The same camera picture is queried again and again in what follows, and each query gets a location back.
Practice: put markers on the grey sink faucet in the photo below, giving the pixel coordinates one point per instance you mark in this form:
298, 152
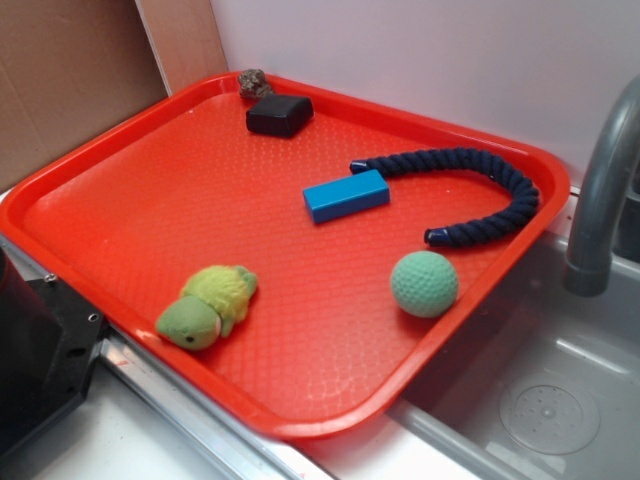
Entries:
606, 219

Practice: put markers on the black rectangular block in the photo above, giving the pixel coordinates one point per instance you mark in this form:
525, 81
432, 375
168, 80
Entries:
279, 115

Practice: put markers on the red plastic tray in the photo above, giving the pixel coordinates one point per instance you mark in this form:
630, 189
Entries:
127, 218

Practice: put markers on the brown cardboard panel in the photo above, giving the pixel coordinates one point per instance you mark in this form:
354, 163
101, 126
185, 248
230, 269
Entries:
71, 70

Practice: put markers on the small brown rock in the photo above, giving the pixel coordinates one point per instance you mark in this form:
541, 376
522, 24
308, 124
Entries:
253, 84

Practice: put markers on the grey plastic sink basin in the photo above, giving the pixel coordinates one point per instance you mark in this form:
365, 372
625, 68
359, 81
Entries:
537, 384

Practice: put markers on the green plush turtle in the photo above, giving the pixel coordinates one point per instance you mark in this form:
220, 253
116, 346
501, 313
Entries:
209, 306

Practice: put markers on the green dimpled ball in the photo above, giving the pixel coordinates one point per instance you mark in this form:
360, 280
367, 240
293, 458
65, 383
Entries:
424, 284

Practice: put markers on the blue rectangular block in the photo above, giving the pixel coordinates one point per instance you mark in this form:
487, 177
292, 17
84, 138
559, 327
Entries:
345, 196

